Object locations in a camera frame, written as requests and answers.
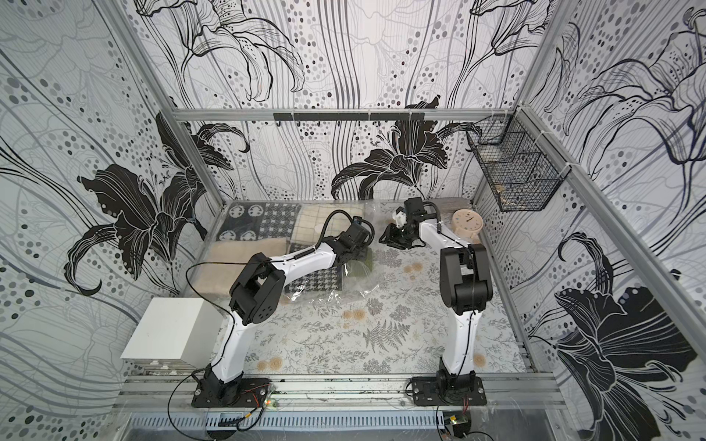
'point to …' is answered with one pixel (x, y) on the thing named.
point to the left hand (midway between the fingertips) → (358, 249)
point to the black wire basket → (523, 171)
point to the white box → (187, 329)
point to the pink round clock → (467, 224)
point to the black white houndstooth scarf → (325, 280)
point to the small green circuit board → (458, 419)
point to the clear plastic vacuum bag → (388, 268)
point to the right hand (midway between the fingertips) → (388, 237)
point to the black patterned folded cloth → (246, 220)
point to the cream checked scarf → (310, 221)
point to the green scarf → (357, 268)
